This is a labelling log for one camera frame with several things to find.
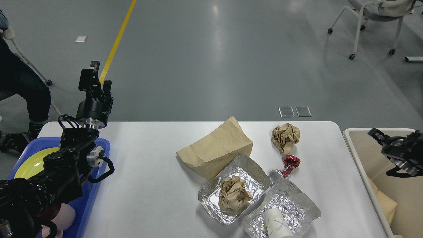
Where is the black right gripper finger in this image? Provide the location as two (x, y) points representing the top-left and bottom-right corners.
(367, 128), (395, 147)

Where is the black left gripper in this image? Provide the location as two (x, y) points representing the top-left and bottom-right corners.
(76, 61), (114, 129)

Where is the small brown paper bag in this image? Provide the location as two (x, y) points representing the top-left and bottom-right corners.
(368, 177), (398, 225)

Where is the crushed red drink can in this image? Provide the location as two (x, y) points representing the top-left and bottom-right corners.
(268, 155), (301, 186)

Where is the brown paper ball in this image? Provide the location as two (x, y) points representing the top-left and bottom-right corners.
(218, 175), (253, 212)
(272, 123), (301, 155)

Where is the yellow plastic plate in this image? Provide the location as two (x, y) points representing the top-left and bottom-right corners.
(14, 147), (59, 179)

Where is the pink mug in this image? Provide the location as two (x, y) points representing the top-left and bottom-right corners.
(37, 203), (76, 238)

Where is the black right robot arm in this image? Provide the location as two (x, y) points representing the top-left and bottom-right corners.
(367, 128), (423, 178)

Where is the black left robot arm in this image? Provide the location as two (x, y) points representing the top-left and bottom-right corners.
(1, 61), (115, 238)

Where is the beige plastic bin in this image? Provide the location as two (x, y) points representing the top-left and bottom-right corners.
(343, 128), (423, 238)

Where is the blue plastic tray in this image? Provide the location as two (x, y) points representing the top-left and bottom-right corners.
(7, 137), (100, 238)

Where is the seated person in dark clothes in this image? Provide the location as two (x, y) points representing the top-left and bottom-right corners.
(0, 10), (52, 154)

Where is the right metal floor plate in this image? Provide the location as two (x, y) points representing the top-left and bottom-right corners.
(295, 106), (312, 117)

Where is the metal floor plate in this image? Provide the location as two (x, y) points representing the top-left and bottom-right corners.
(295, 106), (312, 117)
(278, 106), (295, 118)

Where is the grey bar on floor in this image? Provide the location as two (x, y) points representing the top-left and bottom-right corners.
(405, 56), (423, 63)

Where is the left metal floor plate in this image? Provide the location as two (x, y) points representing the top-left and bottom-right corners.
(278, 106), (295, 118)

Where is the foil tray with cup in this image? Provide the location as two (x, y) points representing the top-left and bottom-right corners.
(242, 178), (321, 238)

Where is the white wheeled chair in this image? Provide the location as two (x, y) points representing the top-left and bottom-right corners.
(327, 0), (416, 60)

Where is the large brown paper bag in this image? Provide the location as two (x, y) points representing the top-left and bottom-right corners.
(176, 116), (253, 181)

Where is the white paper cup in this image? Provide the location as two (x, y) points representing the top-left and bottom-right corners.
(262, 208), (294, 238)

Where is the foil tray with paper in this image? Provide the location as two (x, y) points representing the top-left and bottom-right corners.
(198, 155), (271, 226)

